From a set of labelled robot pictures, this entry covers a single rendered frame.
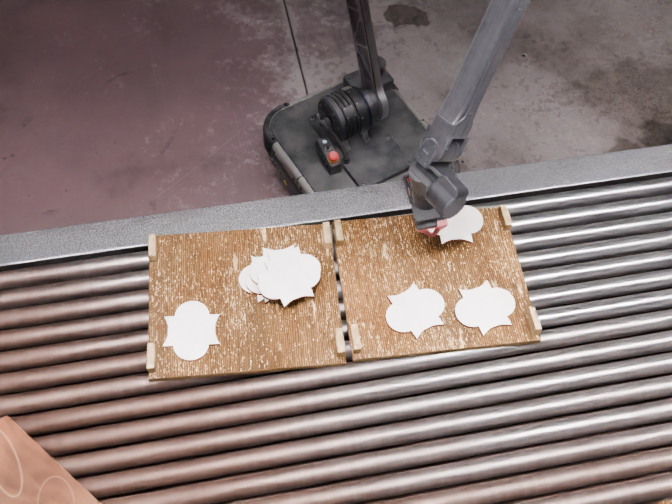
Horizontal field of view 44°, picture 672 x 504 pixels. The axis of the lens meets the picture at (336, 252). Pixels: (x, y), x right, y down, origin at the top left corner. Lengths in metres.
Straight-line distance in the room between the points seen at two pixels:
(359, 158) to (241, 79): 0.80
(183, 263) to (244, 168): 1.35
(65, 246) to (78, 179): 1.29
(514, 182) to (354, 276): 0.49
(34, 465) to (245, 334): 0.49
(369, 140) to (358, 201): 0.97
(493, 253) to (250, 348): 0.59
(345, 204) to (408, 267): 0.23
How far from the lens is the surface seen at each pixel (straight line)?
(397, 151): 2.91
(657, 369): 1.91
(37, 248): 1.98
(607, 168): 2.16
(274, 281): 1.77
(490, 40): 1.56
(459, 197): 1.61
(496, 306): 1.83
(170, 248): 1.89
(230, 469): 1.69
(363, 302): 1.80
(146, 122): 3.36
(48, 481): 1.61
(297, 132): 2.96
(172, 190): 3.14
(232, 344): 1.76
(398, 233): 1.90
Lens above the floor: 2.52
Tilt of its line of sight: 59 degrees down
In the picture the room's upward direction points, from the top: 4 degrees clockwise
